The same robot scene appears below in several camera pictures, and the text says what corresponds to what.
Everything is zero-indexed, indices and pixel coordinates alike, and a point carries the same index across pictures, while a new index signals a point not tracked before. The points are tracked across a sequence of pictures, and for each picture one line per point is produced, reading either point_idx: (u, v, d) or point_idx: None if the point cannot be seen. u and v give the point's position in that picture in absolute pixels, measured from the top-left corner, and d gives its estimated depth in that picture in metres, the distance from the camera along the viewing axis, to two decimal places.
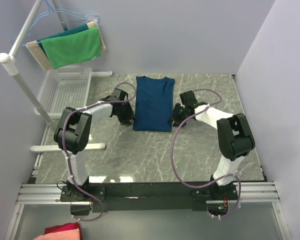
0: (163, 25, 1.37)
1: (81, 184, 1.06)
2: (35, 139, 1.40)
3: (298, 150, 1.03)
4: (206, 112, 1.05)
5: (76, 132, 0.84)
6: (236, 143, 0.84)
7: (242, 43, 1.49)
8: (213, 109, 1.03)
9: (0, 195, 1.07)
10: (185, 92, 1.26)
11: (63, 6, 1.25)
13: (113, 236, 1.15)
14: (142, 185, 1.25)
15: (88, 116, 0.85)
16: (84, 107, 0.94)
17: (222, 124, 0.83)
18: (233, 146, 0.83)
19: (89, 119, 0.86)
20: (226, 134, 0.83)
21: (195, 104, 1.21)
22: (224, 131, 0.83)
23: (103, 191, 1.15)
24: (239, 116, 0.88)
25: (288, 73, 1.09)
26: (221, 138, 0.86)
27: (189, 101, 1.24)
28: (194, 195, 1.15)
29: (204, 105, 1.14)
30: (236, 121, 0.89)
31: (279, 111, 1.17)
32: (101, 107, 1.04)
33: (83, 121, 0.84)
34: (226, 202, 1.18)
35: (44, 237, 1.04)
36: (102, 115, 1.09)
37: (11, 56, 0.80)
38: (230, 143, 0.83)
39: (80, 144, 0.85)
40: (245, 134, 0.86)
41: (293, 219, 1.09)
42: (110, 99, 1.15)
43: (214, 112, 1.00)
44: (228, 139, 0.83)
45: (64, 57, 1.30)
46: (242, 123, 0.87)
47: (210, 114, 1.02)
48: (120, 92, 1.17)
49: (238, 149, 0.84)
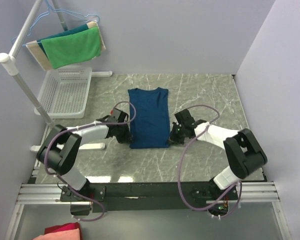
0: (163, 26, 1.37)
1: (79, 189, 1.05)
2: (35, 139, 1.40)
3: (299, 150, 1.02)
4: (208, 131, 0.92)
5: (61, 153, 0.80)
6: (248, 162, 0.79)
7: (242, 43, 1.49)
8: (215, 128, 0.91)
9: (0, 195, 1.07)
10: (180, 111, 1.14)
11: (63, 6, 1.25)
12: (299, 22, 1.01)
13: (113, 236, 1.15)
14: (142, 185, 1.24)
15: (78, 137, 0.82)
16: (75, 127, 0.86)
17: (231, 144, 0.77)
18: (247, 166, 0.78)
19: (78, 141, 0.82)
20: (238, 155, 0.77)
21: (193, 124, 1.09)
22: (235, 151, 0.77)
23: (103, 191, 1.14)
24: (245, 132, 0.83)
25: (287, 73, 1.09)
26: (231, 158, 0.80)
27: (185, 121, 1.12)
28: (194, 195, 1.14)
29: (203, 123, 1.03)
30: (242, 137, 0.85)
31: (279, 112, 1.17)
32: (96, 128, 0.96)
33: (72, 142, 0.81)
34: (226, 202, 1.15)
35: (44, 237, 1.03)
36: (94, 137, 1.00)
37: (11, 57, 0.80)
38: (244, 164, 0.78)
39: (64, 167, 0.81)
40: (256, 150, 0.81)
41: (293, 219, 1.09)
42: (109, 119, 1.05)
43: (217, 129, 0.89)
44: (240, 160, 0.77)
45: (65, 57, 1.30)
46: (250, 140, 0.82)
47: (213, 133, 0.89)
48: (119, 112, 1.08)
49: (252, 167, 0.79)
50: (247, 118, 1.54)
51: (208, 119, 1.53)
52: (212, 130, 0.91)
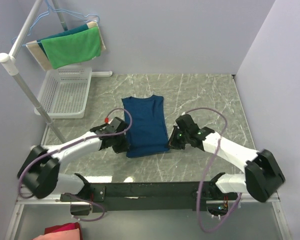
0: (163, 26, 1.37)
1: (77, 193, 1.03)
2: (35, 139, 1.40)
3: (298, 150, 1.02)
4: (222, 148, 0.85)
5: (37, 179, 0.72)
6: (269, 186, 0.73)
7: (242, 43, 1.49)
8: (229, 143, 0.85)
9: (0, 195, 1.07)
10: (183, 117, 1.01)
11: (63, 6, 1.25)
12: (299, 22, 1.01)
13: (113, 236, 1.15)
14: (142, 185, 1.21)
15: (55, 164, 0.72)
16: (56, 148, 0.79)
17: (253, 171, 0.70)
18: (268, 191, 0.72)
19: (56, 168, 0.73)
20: (260, 182, 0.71)
21: (200, 134, 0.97)
22: (258, 178, 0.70)
23: (103, 190, 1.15)
24: (266, 154, 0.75)
25: (287, 73, 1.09)
26: (250, 184, 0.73)
27: (189, 129, 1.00)
28: (194, 195, 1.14)
29: (211, 133, 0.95)
30: (260, 158, 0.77)
31: (279, 112, 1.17)
32: (84, 143, 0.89)
33: (48, 168, 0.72)
34: (226, 202, 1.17)
35: (44, 237, 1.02)
36: (85, 152, 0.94)
37: (11, 56, 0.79)
38: (265, 190, 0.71)
39: (40, 192, 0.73)
40: (275, 173, 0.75)
41: (293, 219, 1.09)
42: (107, 129, 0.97)
43: (232, 147, 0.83)
44: (262, 186, 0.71)
45: (65, 57, 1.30)
46: (271, 163, 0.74)
47: (229, 152, 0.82)
48: (119, 123, 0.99)
49: (272, 191, 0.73)
50: (247, 118, 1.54)
51: (208, 119, 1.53)
52: (226, 148, 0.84)
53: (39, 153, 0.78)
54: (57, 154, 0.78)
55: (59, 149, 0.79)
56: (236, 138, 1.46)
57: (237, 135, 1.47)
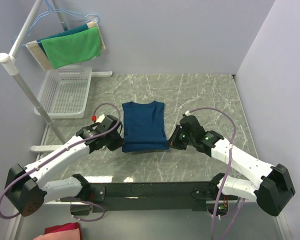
0: (163, 25, 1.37)
1: (75, 194, 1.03)
2: (35, 139, 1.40)
3: (298, 150, 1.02)
4: (236, 160, 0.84)
5: (19, 199, 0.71)
6: (280, 200, 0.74)
7: (242, 43, 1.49)
8: (243, 154, 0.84)
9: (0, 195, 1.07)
10: (189, 121, 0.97)
11: (63, 6, 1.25)
12: (299, 22, 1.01)
13: (113, 236, 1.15)
14: (142, 185, 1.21)
15: (34, 186, 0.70)
16: (35, 166, 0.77)
17: (270, 190, 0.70)
18: (280, 207, 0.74)
19: (34, 189, 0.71)
20: (274, 199, 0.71)
21: (207, 139, 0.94)
22: (273, 196, 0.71)
23: (104, 191, 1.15)
24: (281, 170, 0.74)
25: (288, 73, 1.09)
26: (263, 197, 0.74)
27: (196, 133, 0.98)
28: (194, 195, 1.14)
29: (221, 139, 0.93)
30: (275, 173, 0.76)
31: (279, 112, 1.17)
32: (69, 153, 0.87)
33: (27, 190, 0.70)
34: (226, 202, 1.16)
35: (44, 237, 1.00)
36: (78, 158, 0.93)
37: (11, 56, 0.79)
38: (277, 204, 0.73)
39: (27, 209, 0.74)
40: (288, 187, 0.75)
41: (293, 219, 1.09)
42: (98, 129, 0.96)
43: (246, 160, 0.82)
44: (276, 203, 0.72)
45: (65, 57, 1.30)
46: (286, 179, 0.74)
47: (242, 164, 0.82)
48: (111, 122, 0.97)
49: (282, 204, 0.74)
50: (247, 118, 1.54)
51: (208, 119, 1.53)
52: (239, 159, 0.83)
53: (18, 173, 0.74)
54: (35, 172, 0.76)
55: (36, 167, 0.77)
56: (236, 138, 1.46)
57: (237, 135, 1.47)
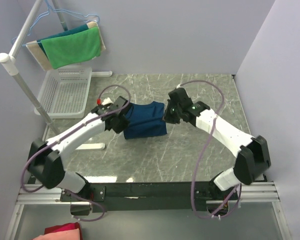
0: (163, 26, 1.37)
1: (78, 192, 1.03)
2: (35, 139, 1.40)
3: (298, 150, 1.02)
4: (217, 129, 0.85)
5: (43, 171, 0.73)
6: (256, 171, 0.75)
7: (242, 43, 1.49)
8: (226, 125, 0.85)
9: (0, 195, 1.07)
10: (176, 91, 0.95)
11: (63, 6, 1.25)
12: (299, 21, 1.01)
13: (113, 236, 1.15)
14: (142, 185, 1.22)
15: (56, 158, 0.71)
16: (55, 140, 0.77)
17: (246, 157, 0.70)
18: (253, 175, 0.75)
19: (57, 161, 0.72)
20: (249, 167, 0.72)
21: (194, 109, 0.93)
22: (248, 164, 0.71)
23: (104, 191, 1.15)
24: (260, 141, 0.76)
25: (287, 73, 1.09)
26: (240, 168, 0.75)
27: (183, 103, 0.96)
28: (194, 195, 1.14)
29: (206, 110, 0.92)
30: (254, 143, 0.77)
31: (279, 112, 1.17)
32: (86, 128, 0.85)
33: (49, 162, 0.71)
34: (225, 202, 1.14)
35: (44, 237, 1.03)
36: (91, 136, 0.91)
37: (11, 56, 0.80)
38: (252, 175, 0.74)
39: (50, 183, 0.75)
40: (264, 159, 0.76)
41: (293, 219, 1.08)
42: (111, 108, 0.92)
43: (229, 130, 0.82)
44: (250, 172, 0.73)
45: (65, 57, 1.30)
46: (263, 150, 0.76)
47: (224, 134, 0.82)
48: (124, 101, 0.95)
49: (257, 175, 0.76)
50: (247, 118, 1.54)
51: None
52: (221, 129, 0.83)
53: (40, 146, 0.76)
54: (57, 145, 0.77)
55: (58, 140, 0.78)
56: None
57: None
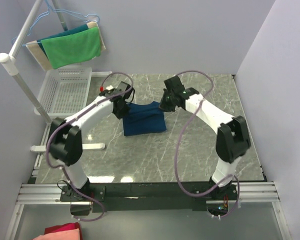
0: (163, 25, 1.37)
1: (79, 187, 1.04)
2: (35, 139, 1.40)
3: (298, 150, 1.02)
4: (202, 109, 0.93)
5: (65, 147, 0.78)
6: (235, 147, 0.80)
7: (242, 42, 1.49)
8: (211, 106, 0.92)
9: (0, 195, 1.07)
10: (170, 78, 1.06)
11: (63, 6, 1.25)
12: (299, 21, 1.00)
13: (113, 236, 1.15)
14: (142, 185, 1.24)
15: (77, 132, 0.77)
16: (73, 117, 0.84)
17: (224, 132, 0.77)
18: (232, 151, 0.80)
19: (77, 135, 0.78)
20: (227, 142, 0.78)
21: (185, 93, 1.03)
22: (226, 139, 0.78)
23: (103, 191, 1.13)
24: (240, 120, 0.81)
25: (287, 73, 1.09)
26: (220, 143, 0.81)
27: (176, 89, 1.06)
28: (194, 195, 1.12)
29: (195, 93, 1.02)
30: (234, 123, 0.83)
31: (279, 112, 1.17)
32: (98, 107, 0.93)
33: (71, 136, 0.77)
34: (226, 202, 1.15)
35: (44, 237, 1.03)
36: (101, 117, 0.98)
37: (11, 56, 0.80)
38: (230, 150, 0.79)
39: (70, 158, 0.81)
40: (244, 138, 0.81)
41: (293, 219, 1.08)
42: (115, 92, 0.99)
43: (213, 111, 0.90)
44: (228, 147, 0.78)
45: (65, 57, 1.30)
46: (243, 129, 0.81)
47: (208, 114, 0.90)
48: (126, 86, 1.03)
49: (236, 152, 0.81)
50: (247, 118, 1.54)
51: None
52: (206, 110, 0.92)
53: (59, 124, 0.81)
54: (76, 122, 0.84)
55: (76, 117, 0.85)
56: None
57: None
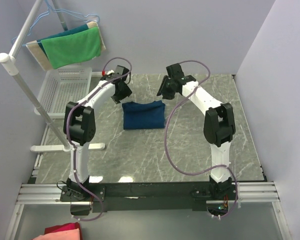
0: (163, 25, 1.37)
1: (83, 181, 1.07)
2: (35, 139, 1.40)
3: (298, 150, 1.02)
4: (195, 94, 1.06)
5: (81, 125, 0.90)
6: (220, 131, 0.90)
7: (242, 42, 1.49)
8: (204, 92, 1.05)
9: (0, 195, 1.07)
10: (172, 65, 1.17)
11: (63, 6, 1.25)
12: None
13: (113, 236, 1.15)
14: (142, 185, 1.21)
15: (90, 110, 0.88)
16: (85, 99, 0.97)
17: (211, 115, 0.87)
18: (217, 134, 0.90)
19: (91, 113, 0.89)
20: (213, 125, 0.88)
21: (183, 79, 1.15)
22: (212, 121, 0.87)
23: (103, 191, 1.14)
24: (227, 107, 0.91)
25: (287, 73, 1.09)
26: (207, 127, 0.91)
27: (175, 75, 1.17)
28: (194, 195, 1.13)
29: (192, 80, 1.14)
30: (223, 109, 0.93)
31: (279, 112, 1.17)
32: (103, 90, 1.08)
33: (86, 115, 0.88)
34: (226, 202, 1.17)
35: (44, 237, 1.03)
36: (105, 98, 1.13)
37: (11, 57, 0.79)
38: (215, 133, 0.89)
39: (88, 135, 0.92)
40: (229, 124, 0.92)
41: (293, 220, 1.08)
42: (114, 75, 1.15)
43: (205, 96, 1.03)
44: (214, 130, 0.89)
45: (64, 57, 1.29)
46: (229, 114, 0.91)
47: (200, 99, 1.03)
48: (123, 68, 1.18)
49: (222, 135, 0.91)
50: (247, 117, 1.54)
51: None
52: (199, 95, 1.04)
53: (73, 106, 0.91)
54: (87, 103, 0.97)
55: (86, 99, 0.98)
56: (236, 138, 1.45)
57: (237, 135, 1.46)
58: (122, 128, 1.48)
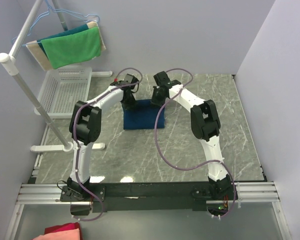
0: (163, 26, 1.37)
1: (83, 181, 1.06)
2: (35, 139, 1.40)
3: (299, 150, 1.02)
4: (181, 95, 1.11)
5: (88, 124, 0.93)
6: (206, 126, 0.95)
7: (241, 42, 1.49)
8: (188, 92, 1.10)
9: (0, 195, 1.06)
10: (158, 73, 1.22)
11: (63, 6, 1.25)
12: None
13: (113, 236, 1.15)
14: (142, 185, 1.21)
15: (98, 111, 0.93)
16: (94, 100, 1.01)
17: (194, 112, 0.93)
18: (203, 129, 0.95)
19: (98, 113, 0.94)
20: (198, 120, 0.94)
21: (169, 84, 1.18)
22: (196, 117, 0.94)
23: (103, 191, 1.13)
24: (209, 103, 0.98)
25: (287, 73, 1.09)
26: (194, 122, 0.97)
27: (162, 81, 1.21)
28: (194, 195, 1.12)
29: (178, 84, 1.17)
30: (206, 106, 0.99)
31: (279, 112, 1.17)
32: (112, 94, 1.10)
33: (93, 115, 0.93)
34: (225, 202, 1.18)
35: (44, 237, 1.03)
36: (113, 103, 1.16)
37: (11, 56, 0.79)
38: (202, 128, 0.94)
39: (93, 135, 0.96)
40: (213, 118, 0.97)
41: (293, 220, 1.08)
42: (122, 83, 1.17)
43: (189, 95, 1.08)
44: (199, 125, 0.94)
45: (64, 57, 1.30)
46: (213, 109, 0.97)
47: (185, 98, 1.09)
48: (132, 78, 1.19)
49: (208, 130, 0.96)
50: (247, 118, 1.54)
51: None
52: (184, 95, 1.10)
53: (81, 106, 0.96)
54: (95, 104, 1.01)
55: (95, 100, 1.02)
56: (236, 138, 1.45)
57: (237, 135, 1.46)
58: (122, 128, 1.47)
